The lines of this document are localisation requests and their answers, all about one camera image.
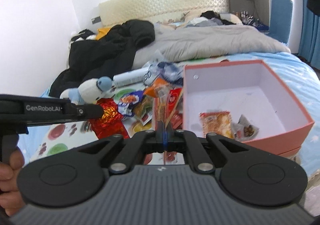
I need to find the small nut snack packet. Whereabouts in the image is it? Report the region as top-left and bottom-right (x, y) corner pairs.
(232, 114), (259, 142)

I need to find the orange cracker snack packet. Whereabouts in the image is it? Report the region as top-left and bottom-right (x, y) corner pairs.
(200, 111), (234, 139)

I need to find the red gold foil snack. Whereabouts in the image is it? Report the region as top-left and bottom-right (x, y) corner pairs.
(89, 98), (129, 139)

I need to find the blue white snack packet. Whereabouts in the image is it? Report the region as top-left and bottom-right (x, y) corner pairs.
(118, 90), (144, 117)

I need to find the clear snack stick packet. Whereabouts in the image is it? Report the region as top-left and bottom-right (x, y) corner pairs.
(152, 86), (183, 130)

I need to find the orange chip packet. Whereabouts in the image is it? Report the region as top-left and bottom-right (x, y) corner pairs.
(143, 77), (172, 98)

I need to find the barcode brown snack packet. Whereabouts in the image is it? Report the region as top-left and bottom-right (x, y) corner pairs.
(132, 95), (153, 126)

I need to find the person's left hand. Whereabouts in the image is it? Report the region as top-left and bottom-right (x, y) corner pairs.
(0, 148), (25, 216)

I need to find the fruit print table cloth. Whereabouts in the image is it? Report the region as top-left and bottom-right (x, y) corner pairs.
(29, 57), (230, 166)

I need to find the penguin plush toy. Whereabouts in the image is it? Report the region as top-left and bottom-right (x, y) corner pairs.
(60, 77), (112, 105)

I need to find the pink cardboard box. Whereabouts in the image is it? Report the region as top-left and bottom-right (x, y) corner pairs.
(183, 60), (314, 156)

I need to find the black jacket on bed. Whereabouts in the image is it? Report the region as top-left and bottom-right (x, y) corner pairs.
(49, 19), (155, 98)

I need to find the blue star bedsheet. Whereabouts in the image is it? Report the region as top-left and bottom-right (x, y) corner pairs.
(18, 52), (319, 180)

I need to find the white cylindrical tube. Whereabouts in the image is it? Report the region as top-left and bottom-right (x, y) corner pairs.
(113, 67), (149, 88)

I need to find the crumpled blue plastic bag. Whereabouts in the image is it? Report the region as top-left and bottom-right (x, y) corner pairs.
(143, 62), (183, 86)

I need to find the blue curtain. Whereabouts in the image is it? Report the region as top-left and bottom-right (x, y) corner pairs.
(298, 0), (319, 70)

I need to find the grey blanket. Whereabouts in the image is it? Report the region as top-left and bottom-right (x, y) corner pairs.
(132, 24), (291, 70)

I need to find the blue chair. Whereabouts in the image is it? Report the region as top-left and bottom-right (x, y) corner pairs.
(267, 0), (293, 44)

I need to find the cream padded headboard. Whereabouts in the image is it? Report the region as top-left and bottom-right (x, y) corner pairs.
(98, 0), (229, 27)

